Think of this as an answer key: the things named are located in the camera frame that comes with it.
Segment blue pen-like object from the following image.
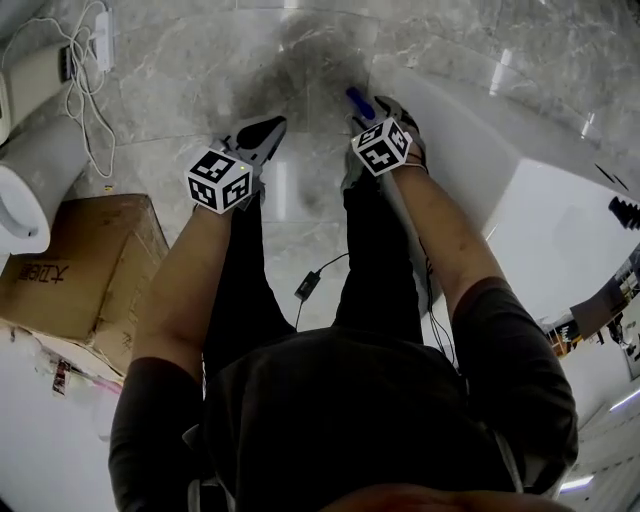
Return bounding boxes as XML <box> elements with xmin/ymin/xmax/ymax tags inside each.
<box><xmin>345</xmin><ymin>87</ymin><xmax>377</xmax><ymax>122</ymax></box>

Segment tangled white cable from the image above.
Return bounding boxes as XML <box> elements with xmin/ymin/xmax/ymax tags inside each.
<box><xmin>2</xmin><ymin>0</ymin><xmax>118</xmax><ymax>179</ymax></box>

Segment white toilet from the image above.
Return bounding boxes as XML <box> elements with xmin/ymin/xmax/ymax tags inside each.
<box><xmin>0</xmin><ymin>113</ymin><xmax>87</xmax><ymax>257</ymax></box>

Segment person's grey shoe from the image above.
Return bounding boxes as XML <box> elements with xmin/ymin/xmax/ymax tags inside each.
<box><xmin>341</xmin><ymin>147</ymin><xmax>369</xmax><ymax>194</ymax></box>

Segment black power brick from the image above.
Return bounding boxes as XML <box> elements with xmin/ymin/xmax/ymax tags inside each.
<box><xmin>295</xmin><ymin>269</ymin><xmax>322</xmax><ymax>302</ymax></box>

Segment black ribbed fixture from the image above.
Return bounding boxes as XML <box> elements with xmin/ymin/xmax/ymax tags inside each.
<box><xmin>608</xmin><ymin>195</ymin><xmax>640</xmax><ymax>229</ymax></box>

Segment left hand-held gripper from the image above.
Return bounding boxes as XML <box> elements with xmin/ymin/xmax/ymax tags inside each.
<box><xmin>185</xmin><ymin>115</ymin><xmax>288</xmax><ymax>216</ymax></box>

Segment white plastic wrapping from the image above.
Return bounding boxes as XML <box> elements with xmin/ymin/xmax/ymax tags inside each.
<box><xmin>0</xmin><ymin>323</ymin><xmax>126</xmax><ymax>404</ymax></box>

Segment person's right forearm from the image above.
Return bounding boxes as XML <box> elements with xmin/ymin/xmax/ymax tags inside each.
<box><xmin>389</xmin><ymin>162</ymin><xmax>509</xmax><ymax>321</ymax></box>

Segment thin black cable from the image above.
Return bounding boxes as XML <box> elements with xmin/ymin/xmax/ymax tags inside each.
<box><xmin>293</xmin><ymin>252</ymin><xmax>352</xmax><ymax>332</ymax></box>

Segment person's black trousers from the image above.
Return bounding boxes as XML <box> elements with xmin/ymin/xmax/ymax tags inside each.
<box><xmin>202</xmin><ymin>169</ymin><xmax>426</xmax><ymax>401</ymax></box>

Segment black plug adapter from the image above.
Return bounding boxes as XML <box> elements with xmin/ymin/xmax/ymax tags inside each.
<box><xmin>58</xmin><ymin>43</ymin><xmax>77</xmax><ymax>84</ymax></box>

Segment long white power strip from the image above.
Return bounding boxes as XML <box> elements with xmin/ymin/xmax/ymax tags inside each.
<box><xmin>91</xmin><ymin>11</ymin><xmax>117</xmax><ymax>74</ymax></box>

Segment brown cardboard box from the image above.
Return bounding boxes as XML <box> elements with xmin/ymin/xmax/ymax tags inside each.
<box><xmin>0</xmin><ymin>193</ymin><xmax>170</xmax><ymax>362</ymax></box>

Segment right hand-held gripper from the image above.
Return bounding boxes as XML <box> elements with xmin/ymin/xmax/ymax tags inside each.
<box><xmin>349</xmin><ymin>95</ymin><xmax>428</xmax><ymax>178</ymax></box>

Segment person's dark shirt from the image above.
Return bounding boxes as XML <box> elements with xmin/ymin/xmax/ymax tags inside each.
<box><xmin>107</xmin><ymin>277</ymin><xmax>581</xmax><ymax>512</ymax></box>

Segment person's left forearm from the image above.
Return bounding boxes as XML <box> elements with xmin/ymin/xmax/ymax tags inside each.
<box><xmin>130</xmin><ymin>202</ymin><xmax>236</xmax><ymax>366</ymax></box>

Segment white bathtub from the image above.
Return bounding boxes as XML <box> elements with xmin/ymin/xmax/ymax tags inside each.
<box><xmin>372</xmin><ymin>67</ymin><xmax>640</xmax><ymax>321</ymax></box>

